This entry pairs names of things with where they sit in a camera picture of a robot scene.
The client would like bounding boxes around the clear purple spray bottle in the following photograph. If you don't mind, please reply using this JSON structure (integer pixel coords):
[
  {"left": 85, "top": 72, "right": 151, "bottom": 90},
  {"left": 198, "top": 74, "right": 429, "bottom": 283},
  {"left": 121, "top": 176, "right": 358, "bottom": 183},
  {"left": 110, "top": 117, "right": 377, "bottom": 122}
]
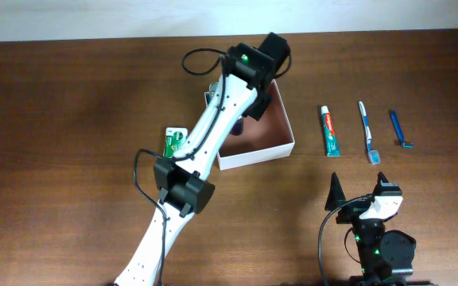
[{"left": 230, "top": 116, "right": 244, "bottom": 136}]

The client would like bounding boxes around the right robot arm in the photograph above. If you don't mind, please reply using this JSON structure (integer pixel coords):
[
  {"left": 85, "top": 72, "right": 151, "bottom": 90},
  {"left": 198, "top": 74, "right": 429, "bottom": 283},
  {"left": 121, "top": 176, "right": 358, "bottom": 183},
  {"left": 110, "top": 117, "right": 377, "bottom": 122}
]
[{"left": 317, "top": 172, "right": 432, "bottom": 286}]

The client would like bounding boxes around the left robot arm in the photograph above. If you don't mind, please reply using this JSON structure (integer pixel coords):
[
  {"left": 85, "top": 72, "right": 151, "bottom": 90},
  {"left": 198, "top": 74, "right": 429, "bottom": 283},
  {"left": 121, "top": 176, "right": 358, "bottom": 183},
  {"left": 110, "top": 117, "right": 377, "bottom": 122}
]
[{"left": 114, "top": 33, "right": 292, "bottom": 286}]

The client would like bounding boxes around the toothpaste tube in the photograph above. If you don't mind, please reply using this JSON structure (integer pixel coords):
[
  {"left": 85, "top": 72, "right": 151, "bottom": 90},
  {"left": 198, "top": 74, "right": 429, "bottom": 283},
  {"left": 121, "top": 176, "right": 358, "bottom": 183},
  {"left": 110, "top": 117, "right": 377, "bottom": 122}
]
[{"left": 320, "top": 106, "right": 340, "bottom": 157}]

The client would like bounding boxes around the blue disposable razor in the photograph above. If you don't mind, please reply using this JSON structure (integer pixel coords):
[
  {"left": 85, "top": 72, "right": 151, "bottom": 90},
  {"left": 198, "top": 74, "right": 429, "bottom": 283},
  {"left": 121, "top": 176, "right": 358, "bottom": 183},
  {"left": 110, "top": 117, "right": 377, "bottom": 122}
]
[{"left": 390, "top": 110, "right": 413, "bottom": 149}]

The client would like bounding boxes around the white open cardboard box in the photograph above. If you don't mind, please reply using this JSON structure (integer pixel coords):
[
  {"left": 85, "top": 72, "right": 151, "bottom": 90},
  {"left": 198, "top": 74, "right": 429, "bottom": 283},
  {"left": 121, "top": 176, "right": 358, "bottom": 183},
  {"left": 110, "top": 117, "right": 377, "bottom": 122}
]
[{"left": 216, "top": 81, "right": 295, "bottom": 171}]

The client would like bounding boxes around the green white soap bar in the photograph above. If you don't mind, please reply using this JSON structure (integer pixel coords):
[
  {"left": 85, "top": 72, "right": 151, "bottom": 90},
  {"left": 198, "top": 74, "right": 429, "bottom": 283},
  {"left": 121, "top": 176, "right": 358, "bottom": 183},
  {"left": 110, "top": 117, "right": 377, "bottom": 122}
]
[{"left": 163, "top": 127, "right": 188, "bottom": 158}]

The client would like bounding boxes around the blue white toothbrush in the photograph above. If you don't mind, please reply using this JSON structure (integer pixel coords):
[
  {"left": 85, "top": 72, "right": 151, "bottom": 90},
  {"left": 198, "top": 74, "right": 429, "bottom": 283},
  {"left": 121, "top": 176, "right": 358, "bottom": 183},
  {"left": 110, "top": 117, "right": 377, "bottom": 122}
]
[{"left": 358, "top": 101, "right": 381, "bottom": 164}]

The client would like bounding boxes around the teal mouthwash bottle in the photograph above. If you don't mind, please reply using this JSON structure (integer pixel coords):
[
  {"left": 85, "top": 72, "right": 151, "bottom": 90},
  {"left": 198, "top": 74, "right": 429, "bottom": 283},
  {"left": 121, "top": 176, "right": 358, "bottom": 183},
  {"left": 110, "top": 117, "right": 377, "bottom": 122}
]
[{"left": 206, "top": 82, "right": 218, "bottom": 102}]

